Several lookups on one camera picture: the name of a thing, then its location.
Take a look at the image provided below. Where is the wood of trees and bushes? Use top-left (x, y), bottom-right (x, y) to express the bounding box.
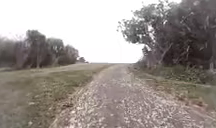
top-left (117, 0), bottom-right (216, 75)

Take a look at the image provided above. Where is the grass area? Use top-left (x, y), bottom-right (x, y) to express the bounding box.
top-left (128, 63), bottom-right (216, 118)
top-left (0, 63), bottom-right (112, 128)

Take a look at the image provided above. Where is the grey asphalt path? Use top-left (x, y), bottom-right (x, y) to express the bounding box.
top-left (49, 63), bottom-right (216, 128)

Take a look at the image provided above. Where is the row of trees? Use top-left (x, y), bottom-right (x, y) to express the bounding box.
top-left (0, 29), bottom-right (88, 70)

